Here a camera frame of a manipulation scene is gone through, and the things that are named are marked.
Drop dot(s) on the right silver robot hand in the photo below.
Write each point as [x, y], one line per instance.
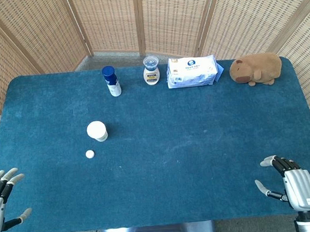
[300, 185]

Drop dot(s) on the blue-capped white bottle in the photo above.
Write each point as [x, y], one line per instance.
[112, 81]

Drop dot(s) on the clear-capped cream bottle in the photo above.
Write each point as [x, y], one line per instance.
[150, 73]

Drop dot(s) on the brown capybara plush toy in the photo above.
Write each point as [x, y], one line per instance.
[258, 68]

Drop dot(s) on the blue table cloth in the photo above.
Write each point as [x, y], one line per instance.
[158, 153]

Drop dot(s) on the white tissue pack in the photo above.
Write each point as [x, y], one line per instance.
[192, 72]

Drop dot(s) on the woven bamboo folding screen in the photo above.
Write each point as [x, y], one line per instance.
[163, 18]

